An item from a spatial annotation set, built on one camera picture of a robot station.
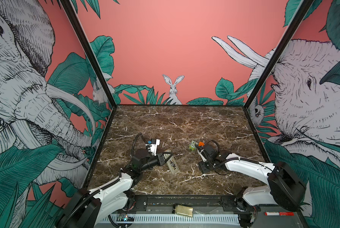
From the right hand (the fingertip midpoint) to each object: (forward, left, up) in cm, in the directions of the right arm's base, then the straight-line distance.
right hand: (201, 165), depth 86 cm
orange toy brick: (+16, -2, -3) cm, 17 cm away
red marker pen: (-24, -40, -1) cm, 47 cm away
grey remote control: (-2, +18, +10) cm, 21 cm away
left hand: (+1, +17, +13) cm, 22 cm away
